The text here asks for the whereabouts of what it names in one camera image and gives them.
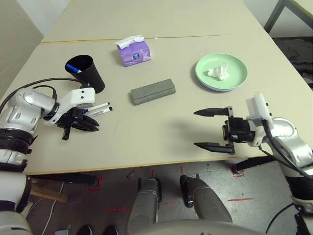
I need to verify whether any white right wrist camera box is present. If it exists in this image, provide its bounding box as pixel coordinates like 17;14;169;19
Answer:
246;92;274;147

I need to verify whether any black table foot bar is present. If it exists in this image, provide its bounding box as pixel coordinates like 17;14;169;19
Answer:
29;172;101;187
234;155;277;172

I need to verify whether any light green plate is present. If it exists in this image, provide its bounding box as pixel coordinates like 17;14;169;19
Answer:
195;53;249;90

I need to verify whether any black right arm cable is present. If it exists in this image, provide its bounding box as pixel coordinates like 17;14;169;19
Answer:
260;117;313;235

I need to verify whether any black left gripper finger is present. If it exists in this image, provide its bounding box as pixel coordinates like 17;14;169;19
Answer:
72;121;100;133
82;115;100;127

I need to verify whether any white tissue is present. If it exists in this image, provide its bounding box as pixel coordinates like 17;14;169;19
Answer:
204;63;230;81

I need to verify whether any grey robot right leg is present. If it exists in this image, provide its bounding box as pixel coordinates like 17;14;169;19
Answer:
179;175;233;223

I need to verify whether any black plastic cup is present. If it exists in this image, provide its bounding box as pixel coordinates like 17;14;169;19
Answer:
65;54;106;94

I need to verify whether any grey robot leg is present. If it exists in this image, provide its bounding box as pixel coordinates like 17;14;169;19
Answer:
179;175;233;223
127;178;162;231

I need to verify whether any grey glasses case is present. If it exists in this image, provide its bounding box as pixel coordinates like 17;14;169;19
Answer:
130;78;176;106

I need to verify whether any wooden plank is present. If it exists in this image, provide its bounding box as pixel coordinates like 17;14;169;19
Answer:
29;185;69;203

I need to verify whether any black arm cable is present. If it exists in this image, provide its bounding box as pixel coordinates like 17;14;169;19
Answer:
260;117;313;235
0;77;85;111

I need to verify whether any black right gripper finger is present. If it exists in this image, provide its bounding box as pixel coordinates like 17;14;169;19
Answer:
193;107;229;118
193;141;232;155

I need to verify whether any purple tissue pack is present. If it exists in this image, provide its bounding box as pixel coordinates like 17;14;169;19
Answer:
114;34;152;68

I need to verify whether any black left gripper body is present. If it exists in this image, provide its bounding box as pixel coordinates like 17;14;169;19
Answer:
56;107;86;141

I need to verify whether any black shoe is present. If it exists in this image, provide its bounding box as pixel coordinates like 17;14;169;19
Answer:
103;225;118;235
77;225;93;235

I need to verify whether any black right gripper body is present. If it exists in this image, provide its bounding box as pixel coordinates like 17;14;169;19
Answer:
222;105;256;155

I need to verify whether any side table black frame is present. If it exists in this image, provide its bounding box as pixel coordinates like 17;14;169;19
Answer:
264;0;313;32

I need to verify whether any grey robot torso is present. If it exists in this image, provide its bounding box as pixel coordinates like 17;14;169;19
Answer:
132;219;274;235

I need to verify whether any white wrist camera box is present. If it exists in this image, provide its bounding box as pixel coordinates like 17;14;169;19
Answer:
44;87;96;127
246;92;274;147

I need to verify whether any white marker black cap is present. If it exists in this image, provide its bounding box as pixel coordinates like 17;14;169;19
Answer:
87;106;113;118

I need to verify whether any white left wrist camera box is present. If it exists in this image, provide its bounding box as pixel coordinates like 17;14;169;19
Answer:
44;87;96;127

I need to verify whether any thin white cable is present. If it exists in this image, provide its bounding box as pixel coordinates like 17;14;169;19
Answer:
26;182;64;216

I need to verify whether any grey robot left leg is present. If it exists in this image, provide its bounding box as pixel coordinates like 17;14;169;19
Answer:
127;178;162;231

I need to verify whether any short blue marker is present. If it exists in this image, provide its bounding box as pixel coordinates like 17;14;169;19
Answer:
66;64;83;74

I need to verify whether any white marker blue cap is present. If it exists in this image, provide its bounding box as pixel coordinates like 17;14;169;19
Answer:
83;101;111;116

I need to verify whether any light blue plate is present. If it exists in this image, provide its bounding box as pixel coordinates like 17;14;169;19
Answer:
199;83;243;93

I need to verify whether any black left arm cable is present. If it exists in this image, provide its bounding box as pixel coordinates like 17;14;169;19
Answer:
0;77;85;111

